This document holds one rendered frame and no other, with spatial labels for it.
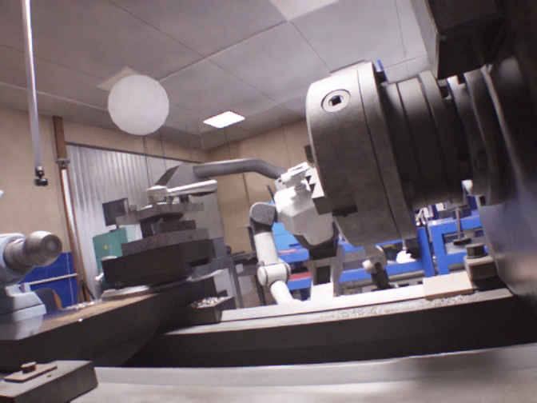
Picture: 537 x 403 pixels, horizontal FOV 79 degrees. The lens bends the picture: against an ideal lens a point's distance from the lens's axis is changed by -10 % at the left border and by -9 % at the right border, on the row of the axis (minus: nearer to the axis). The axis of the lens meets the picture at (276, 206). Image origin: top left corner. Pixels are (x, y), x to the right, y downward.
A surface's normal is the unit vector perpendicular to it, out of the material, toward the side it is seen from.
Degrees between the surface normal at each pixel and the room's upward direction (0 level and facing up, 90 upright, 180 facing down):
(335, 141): 86
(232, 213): 90
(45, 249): 90
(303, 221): 125
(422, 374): 49
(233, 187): 90
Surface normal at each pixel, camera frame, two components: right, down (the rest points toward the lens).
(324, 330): -0.40, 0.02
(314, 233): 0.18, 0.49
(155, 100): 0.63, 0.20
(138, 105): 0.32, 0.31
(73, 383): 0.89, -0.22
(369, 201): -0.22, 0.54
